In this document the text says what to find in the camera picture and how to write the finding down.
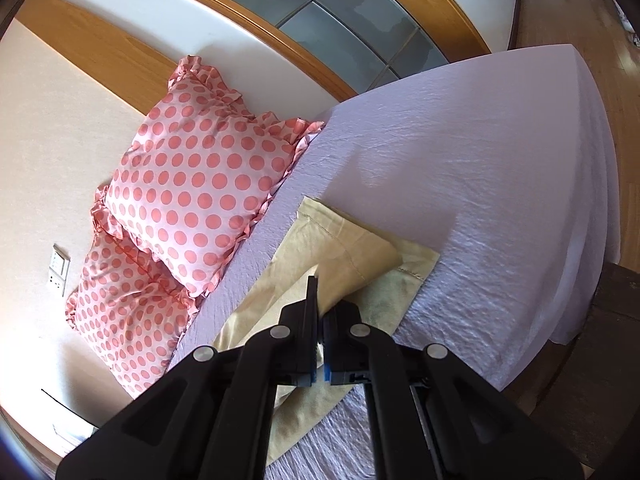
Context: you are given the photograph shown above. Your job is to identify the black flat television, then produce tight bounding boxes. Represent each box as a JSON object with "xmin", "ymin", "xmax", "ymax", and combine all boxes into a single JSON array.
[{"xmin": 40, "ymin": 388, "xmax": 98, "ymax": 437}]

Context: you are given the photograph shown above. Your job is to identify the polka dot pillow left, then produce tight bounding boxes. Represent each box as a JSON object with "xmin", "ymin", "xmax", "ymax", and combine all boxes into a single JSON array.
[{"xmin": 65, "ymin": 185, "xmax": 200, "ymax": 398}]

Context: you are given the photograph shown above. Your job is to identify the white wall switch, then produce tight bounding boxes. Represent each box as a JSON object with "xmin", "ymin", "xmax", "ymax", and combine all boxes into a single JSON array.
[{"xmin": 48, "ymin": 245, "xmax": 70, "ymax": 297}]

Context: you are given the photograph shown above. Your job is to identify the wooden headboard frame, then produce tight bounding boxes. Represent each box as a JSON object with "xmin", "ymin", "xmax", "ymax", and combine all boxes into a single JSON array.
[{"xmin": 14, "ymin": 0, "xmax": 493, "ymax": 117}]

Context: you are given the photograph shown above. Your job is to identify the polka dot pillow right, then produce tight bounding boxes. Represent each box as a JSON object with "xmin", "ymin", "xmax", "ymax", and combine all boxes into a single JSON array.
[{"xmin": 101, "ymin": 55, "xmax": 323, "ymax": 298}]

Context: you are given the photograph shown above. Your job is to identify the lavender bed sheet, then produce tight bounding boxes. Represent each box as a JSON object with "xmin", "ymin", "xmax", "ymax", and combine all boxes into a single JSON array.
[{"xmin": 170, "ymin": 44, "xmax": 623, "ymax": 480}]

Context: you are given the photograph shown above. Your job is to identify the polka dot pillow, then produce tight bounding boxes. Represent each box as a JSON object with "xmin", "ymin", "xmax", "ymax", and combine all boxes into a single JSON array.
[
  {"xmin": 101, "ymin": 55, "xmax": 323, "ymax": 298},
  {"xmin": 65, "ymin": 185, "xmax": 200, "ymax": 398}
]

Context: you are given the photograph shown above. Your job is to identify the khaki pants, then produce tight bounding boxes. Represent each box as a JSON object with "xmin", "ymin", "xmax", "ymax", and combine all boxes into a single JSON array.
[{"xmin": 211, "ymin": 196, "xmax": 442, "ymax": 467}]

